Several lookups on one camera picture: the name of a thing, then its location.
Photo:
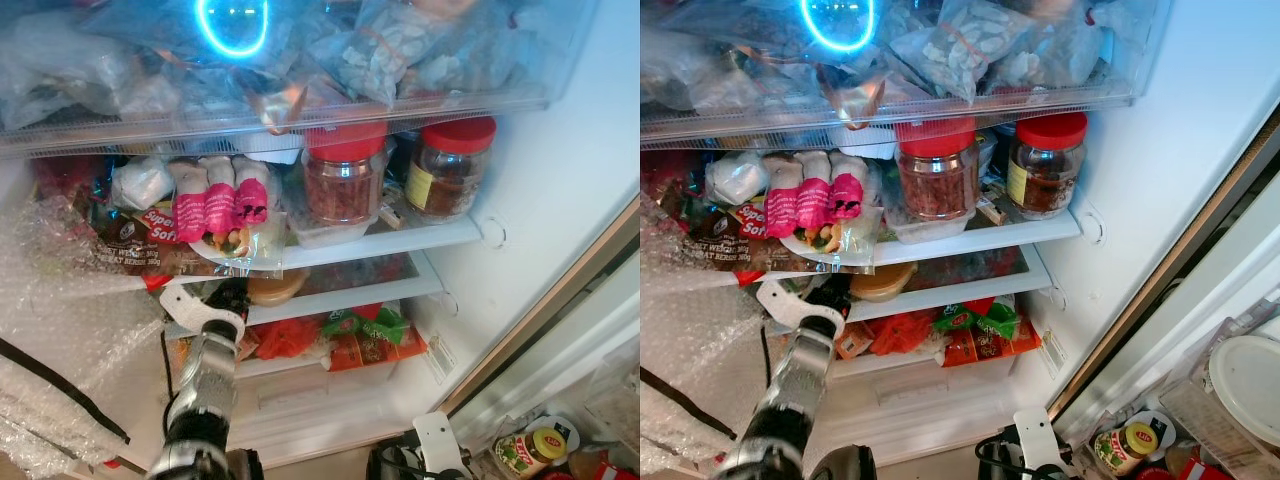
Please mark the orange lidded plastic bowl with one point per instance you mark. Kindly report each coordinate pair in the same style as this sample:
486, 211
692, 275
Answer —
278, 288
885, 282

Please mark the fridge door with shelf bins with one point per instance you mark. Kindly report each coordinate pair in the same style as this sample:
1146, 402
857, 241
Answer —
1200, 305
580, 340

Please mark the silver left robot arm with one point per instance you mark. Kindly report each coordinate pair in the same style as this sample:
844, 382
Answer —
790, 390
205, 380

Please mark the glass fridge shelf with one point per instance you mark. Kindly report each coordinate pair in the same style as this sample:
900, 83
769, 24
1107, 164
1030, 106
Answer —
340, 300
400, 240
950, 295
980, 245

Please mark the clear fridge drawer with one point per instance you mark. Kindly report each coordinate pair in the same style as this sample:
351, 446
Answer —
1100, 95
480, 100

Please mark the white fridge cabinet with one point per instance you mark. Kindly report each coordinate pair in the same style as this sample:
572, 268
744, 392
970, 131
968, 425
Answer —
1150, 180
540, 150

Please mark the wrapped plate of food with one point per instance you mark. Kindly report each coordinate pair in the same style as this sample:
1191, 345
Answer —
245, 245
835, 243

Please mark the red plastic bag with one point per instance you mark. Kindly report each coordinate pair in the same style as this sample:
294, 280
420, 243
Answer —
900, 333
285, 338

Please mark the brown printed food packet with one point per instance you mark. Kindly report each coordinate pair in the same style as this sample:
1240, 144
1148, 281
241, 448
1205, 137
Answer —
730, 240
130, 245

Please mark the green snack packets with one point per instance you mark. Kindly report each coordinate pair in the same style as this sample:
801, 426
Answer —
365, 322
975, 318

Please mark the clear bubble wrap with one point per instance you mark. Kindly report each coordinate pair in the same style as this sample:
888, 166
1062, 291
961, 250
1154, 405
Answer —
70, 330
700, 340

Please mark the white knotted plastic bag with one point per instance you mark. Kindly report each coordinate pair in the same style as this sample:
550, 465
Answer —
142, 183
737, 178

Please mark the orange food packet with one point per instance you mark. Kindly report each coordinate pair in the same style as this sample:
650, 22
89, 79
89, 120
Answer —
990, 345
375, 348

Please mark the red lid chili flake jar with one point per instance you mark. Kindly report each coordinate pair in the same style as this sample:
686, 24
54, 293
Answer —
937, 180
345, 185

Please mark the white crisper drawer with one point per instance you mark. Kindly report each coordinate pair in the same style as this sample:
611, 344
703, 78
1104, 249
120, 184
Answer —
340, 410
940, 405

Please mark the dark grey robot left leg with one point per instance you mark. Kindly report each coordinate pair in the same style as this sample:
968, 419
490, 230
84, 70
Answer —
245, 466
845, 465

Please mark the red lid jar yellow label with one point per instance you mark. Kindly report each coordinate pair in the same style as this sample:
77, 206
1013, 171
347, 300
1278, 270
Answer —
450, 180
1047, 175

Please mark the frosted plastic bag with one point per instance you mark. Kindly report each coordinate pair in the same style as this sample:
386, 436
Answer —
690, 70
60, 70

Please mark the clear bag white chunks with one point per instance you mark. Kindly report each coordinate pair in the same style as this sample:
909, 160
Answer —
385, 50
960, 45

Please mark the small jar yellow lid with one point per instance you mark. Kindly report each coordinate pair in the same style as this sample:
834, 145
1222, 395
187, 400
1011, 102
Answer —
525, 455
1125, 450

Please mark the clear bag grey contents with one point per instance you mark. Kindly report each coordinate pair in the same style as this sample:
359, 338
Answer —
480, 55
1075, 50

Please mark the white lidded round container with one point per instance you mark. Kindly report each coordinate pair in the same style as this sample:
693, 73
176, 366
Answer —
1250, 390

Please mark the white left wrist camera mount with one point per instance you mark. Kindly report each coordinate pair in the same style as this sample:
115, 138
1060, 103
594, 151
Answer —
195, 310
790, 308

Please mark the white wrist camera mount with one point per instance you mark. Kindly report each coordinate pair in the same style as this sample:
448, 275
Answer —
195, 310
790, 308
1038, 438
440, 445

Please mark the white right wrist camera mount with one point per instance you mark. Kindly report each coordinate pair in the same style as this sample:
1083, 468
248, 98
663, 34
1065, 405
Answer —
440, 445
1038, 438

